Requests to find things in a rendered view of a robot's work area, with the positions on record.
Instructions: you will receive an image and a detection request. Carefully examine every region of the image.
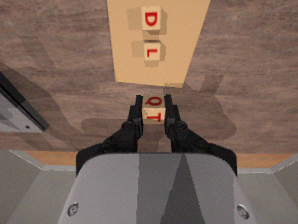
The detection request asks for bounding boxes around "beige block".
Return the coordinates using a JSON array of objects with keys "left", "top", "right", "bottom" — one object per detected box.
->
[
  {"left": 144, "top": 40, "right": 161, "bottom": 61},
  {"left": 142, "top": 95, "right": 166, "bottom": 124},
  {"left": 141, "top": 6, "right": 161, "bottom": 31}
]

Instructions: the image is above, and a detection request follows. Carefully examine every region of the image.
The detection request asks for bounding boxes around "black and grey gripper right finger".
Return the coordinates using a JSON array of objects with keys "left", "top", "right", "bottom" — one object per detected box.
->
[{"left": 164, "top": 94, "right": 237, "bottom": 176}]

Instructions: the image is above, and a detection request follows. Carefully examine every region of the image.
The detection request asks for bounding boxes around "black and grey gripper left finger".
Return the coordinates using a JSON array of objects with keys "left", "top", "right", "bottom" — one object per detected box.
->
[{"left": 76, "top": 95, "right": 143, "bottom": 177}]

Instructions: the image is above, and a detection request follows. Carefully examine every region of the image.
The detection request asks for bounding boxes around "tan flat mat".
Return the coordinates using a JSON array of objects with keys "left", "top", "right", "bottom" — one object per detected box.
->
[{"left": 107, "top": 0, "right": 211, "bottom": 88}]

